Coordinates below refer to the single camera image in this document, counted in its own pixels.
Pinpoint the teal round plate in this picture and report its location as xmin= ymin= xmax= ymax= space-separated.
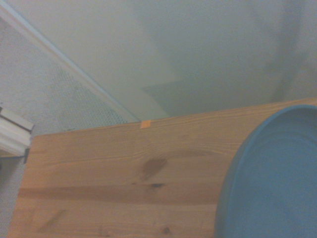
xmin=214 ymin=104 xmax=317 ymax=238

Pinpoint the white baseboard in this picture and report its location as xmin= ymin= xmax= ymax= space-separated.
xmin=0 ymin=4 xmax=140 ymax=123

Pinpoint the white moulded trim piece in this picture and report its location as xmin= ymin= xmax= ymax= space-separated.
xmin=0 ymin=106 xmax=35 ymax=160

